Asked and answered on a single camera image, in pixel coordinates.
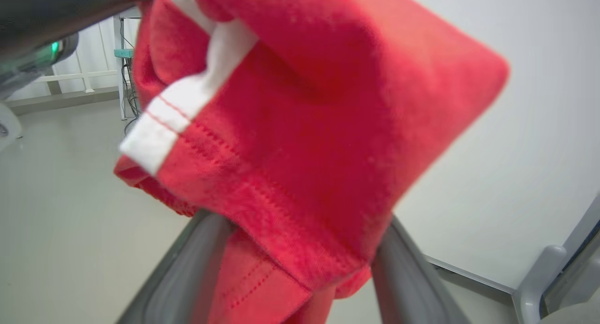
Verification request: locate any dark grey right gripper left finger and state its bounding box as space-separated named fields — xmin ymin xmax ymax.
xmin=116 ymin=210 xmax=236 ymax=324

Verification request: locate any white table frame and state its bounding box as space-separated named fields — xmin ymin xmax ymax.
xmin=112 ymin=14 xmax=142 ymax=121

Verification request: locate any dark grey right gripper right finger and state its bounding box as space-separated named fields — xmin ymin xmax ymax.
xmin=372 ymin=215 xmax=472 ymax=324

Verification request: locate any large white partition panel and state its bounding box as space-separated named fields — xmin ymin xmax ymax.
xmin=393 ymin=0 xmax=600 ymax=294

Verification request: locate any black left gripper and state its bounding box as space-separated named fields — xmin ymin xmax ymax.
xmin=0 ymin=0 xmax=157 ymax=100

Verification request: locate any grey partition leg without caster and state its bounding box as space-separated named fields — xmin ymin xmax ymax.
xmin=512 ymin=245 xmax=568 ymax=324

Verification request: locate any white railing fence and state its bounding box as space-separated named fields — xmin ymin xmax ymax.
xmin=29 ymin=19 xmax=119 ymax=96

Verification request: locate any red garment with white stripes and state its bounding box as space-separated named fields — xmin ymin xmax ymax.
xmin=114 ymin=0 xmax=510 ymax=324

